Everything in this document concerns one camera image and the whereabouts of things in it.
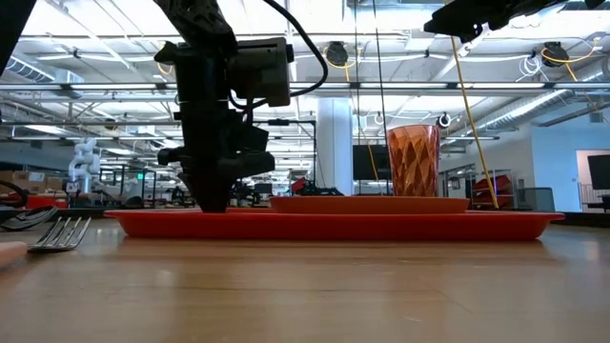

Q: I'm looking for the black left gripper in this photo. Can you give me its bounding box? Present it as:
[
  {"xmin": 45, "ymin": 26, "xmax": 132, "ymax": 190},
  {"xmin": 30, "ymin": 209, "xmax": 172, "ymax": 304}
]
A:
[{"xmin": 154, "ymin": 40, "xmax": 277, "ymax": 214}]

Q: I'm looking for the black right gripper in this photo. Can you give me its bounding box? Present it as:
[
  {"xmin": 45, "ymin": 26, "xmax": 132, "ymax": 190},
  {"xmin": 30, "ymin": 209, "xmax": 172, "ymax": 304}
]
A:
[{"xmin": 422, "ymin": 0, "xmax": 571, "ymax": 44}]

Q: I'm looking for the orange faceted plastic cup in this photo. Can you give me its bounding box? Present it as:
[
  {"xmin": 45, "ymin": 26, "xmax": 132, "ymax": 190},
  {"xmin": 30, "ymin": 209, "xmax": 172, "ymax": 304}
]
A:
[{"xmin": 385, "ymin": 124, "xmax": 441, "ymax": 198}]

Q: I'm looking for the fork with orange handle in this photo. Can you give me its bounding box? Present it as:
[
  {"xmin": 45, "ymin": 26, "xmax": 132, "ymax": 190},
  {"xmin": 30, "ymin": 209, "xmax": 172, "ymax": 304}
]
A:
[{"xmin": 0, "ymin": 216, "xmax": 92, "ymax": 271}]

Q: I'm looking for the orange round plate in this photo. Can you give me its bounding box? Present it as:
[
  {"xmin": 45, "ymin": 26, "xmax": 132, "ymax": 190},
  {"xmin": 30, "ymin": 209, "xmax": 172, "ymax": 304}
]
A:
[{"xmin": 269, "ymin": 195, "xmax": 472, "ymax": 215}]

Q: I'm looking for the red plastic tray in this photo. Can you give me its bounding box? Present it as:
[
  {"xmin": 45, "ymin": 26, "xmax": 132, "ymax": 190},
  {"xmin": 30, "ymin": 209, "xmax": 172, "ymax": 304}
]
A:
[{"xmin": 103, "ymin": 209, "xmax": 566, "ymax": 242}]

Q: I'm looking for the white square column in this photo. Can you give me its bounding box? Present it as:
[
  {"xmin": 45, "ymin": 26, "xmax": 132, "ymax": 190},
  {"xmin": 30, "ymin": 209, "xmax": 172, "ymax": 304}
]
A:
[{"xmin": 316, "ymin": 97, "xmax": 355, "ymax": 196}]

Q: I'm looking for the black monitor screen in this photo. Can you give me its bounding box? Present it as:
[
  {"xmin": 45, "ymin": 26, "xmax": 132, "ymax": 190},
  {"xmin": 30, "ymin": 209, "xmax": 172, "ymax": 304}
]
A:
[{"xmin": 352, "ymin": 144, "xmax": 393, "ymax": 182}]

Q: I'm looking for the brown cardboard box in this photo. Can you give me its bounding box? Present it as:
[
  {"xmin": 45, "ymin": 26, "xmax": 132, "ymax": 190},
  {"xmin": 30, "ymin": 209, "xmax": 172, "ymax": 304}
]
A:
[{"xmin": 0, "ymin": 170, "xmax": 66, "ymax": 192}]

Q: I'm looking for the red background bin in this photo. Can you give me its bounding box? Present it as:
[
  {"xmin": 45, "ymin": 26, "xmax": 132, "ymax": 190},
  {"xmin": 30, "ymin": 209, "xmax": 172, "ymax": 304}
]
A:
[{"xmin": 26, "ymin": 194, "xmax": 69, "ymax": 211}]

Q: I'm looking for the red bin shelf rack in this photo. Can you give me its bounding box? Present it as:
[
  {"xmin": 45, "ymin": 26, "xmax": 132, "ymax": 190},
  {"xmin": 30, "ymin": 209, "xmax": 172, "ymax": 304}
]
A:
[{"xmin": 470, "ymin": 173, "xmax": 515, "ymax": 210}]

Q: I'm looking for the grey mesh cabinet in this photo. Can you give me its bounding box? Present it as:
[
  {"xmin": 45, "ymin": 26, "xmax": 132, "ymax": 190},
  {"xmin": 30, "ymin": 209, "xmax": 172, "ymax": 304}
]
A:
[{"xmin": 516, "ymin": 187, "xmax": 557, "ymax": 212}]

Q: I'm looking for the black hanging cable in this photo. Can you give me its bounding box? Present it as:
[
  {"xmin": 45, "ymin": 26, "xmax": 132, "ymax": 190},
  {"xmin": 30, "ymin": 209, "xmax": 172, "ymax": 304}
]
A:
[
  {"xmin": 353, "ymin": 0, "xmax": 359, "ymax": 196},
  {"xmin": 371, "ymin": 0, "xmax": 388, "ymax": 196}
]

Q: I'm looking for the black background workstation frame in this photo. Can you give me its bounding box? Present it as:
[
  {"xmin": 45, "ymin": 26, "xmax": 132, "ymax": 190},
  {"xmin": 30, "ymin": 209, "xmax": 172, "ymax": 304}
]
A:
[{"xmin": 264, "ymin": 118, "xmax": 317, "ymax": 197}]

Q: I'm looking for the silver ventilation duct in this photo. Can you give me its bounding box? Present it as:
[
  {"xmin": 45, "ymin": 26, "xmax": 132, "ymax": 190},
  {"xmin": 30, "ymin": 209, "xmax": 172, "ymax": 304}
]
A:
[{"xmin": 474, "ymin": 71, "xmax": 610, "ymax": 137}]

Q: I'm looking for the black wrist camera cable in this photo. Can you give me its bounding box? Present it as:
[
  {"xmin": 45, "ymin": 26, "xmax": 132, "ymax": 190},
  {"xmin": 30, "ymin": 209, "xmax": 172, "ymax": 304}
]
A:
[{"xmin": 228, "ymin": 0, "xmax": 330, "ymax": 113}]

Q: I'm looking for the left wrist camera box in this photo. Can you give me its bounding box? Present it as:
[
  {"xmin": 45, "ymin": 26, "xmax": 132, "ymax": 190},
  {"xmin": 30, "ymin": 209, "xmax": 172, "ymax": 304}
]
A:
[{"xmin": 227, "ymin": 36, "xmax": 295, "ymax": 109}]

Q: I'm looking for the yellow hanging cable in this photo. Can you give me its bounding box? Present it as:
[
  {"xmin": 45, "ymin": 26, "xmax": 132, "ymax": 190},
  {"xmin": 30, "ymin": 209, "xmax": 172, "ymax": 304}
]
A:
[{"xmin": 449, "ymin": 35, "xmax": 500, "ymax": 210}]

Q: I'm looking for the black arm base cable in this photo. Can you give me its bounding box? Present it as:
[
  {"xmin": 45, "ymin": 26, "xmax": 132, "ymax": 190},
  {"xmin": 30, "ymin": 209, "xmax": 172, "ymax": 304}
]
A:
[{"xmin": 0, "ymin": 179, "xmax": 29, "ymax": 210}]

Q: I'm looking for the black wall screen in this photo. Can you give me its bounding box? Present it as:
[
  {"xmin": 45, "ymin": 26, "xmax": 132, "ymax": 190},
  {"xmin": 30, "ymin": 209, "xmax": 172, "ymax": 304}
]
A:
[{"xmin": 586, "ymin": 154, "xmax": 610, "ymax": 191}]

